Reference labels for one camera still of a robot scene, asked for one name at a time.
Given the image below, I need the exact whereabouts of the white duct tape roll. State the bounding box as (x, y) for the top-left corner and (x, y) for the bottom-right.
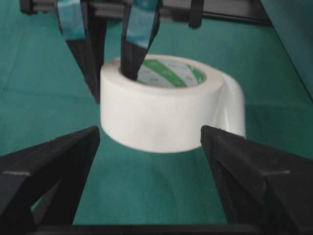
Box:
(100, 54), (246, 153)

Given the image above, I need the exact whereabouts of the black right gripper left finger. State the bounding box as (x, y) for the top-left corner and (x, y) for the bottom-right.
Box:
(0, 126), (100, 228)

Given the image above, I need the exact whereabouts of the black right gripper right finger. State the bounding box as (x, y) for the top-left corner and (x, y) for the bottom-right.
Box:
(201, 126), (313, 228)

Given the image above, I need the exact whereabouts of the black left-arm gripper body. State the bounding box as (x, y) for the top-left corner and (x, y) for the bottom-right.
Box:
(19, 0), (272, 28)

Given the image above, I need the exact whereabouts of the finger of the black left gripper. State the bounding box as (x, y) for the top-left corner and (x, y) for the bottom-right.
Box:
(120, 0), (163, 80)
(56, 0), (107, 103)

